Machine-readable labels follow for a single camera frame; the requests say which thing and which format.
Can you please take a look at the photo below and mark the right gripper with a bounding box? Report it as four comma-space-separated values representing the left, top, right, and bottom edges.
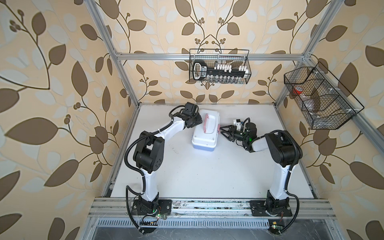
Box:
220, 125, 248, 143

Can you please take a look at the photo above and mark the white and blue tool box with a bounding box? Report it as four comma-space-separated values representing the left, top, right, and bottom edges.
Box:
192, 110, 220, 152

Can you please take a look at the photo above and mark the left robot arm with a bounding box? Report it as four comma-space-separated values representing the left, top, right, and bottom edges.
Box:
124, 102, 203, 215

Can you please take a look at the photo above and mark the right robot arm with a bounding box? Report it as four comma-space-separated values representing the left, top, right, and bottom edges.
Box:
220, 121, 303, 217

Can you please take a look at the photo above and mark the black socket set holder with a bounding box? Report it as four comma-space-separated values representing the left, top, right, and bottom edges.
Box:
192, 60, 250, 81

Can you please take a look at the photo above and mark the back wire basket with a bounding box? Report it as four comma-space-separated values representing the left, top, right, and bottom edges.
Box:
189, 48, 252, 85

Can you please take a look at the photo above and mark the wire basket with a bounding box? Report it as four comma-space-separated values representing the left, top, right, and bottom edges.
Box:
189, 48, 252, 85
284, 62, 364, 130

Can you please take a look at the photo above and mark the aluminium frame bar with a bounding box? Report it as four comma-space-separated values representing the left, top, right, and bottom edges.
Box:
116, 52, 305, 62

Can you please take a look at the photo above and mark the right wire basket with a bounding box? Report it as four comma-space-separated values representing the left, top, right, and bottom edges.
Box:
284, 62, 364, 130

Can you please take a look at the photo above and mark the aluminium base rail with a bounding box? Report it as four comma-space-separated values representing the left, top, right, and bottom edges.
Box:
88, 198, 337, 220

